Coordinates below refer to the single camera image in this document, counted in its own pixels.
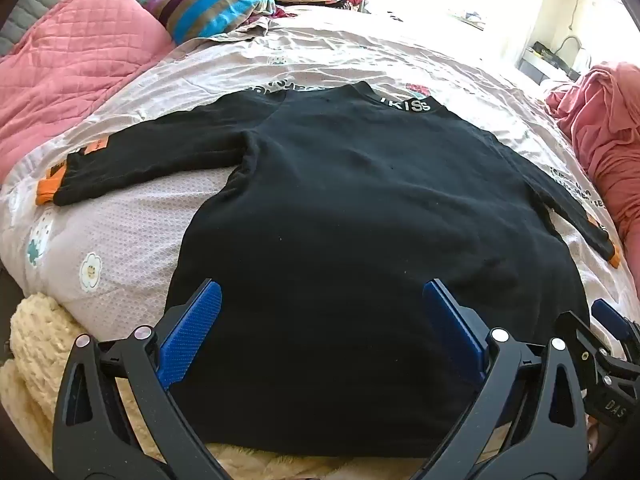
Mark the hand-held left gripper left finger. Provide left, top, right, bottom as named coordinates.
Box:
left=51, top=280, right=236, bottom=480

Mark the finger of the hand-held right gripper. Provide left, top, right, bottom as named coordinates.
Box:
left=591, top=299, right=640, bottom=356
left=559, top=311, right=621, bottom=376

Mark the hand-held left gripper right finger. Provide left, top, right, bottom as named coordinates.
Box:
left=407, top=279, right=588, bottom=480

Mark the black sweater with orange cuffs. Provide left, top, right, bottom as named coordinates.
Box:
left=37, top=81, right=623, bottom=458

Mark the person's right hand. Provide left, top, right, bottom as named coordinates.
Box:
left=586, top=421, right=610, bottom=463

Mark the printed pale bed sheet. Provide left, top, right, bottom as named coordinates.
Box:
left=0, top=6, right=640, bottom=361

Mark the cream fluffy blanket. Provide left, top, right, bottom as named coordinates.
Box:
left=0, top=292, right=506, bottom=480

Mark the pink crumpled blanket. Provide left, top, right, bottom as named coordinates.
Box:
left=544, top=61, right=640, bottom=243

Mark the white desk with clutter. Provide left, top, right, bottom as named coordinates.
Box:
left=519, top=40, right=593, bottom=85

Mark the pink quilted pillow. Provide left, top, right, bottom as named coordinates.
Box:
left=0, top=0, right=176, bottom=183

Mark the clutter on window sill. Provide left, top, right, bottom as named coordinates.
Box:
left=447, top=7, right=488, bottom=25

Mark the striped colourful pillow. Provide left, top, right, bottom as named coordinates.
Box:
left=144, top=0, right=277, bottom=46

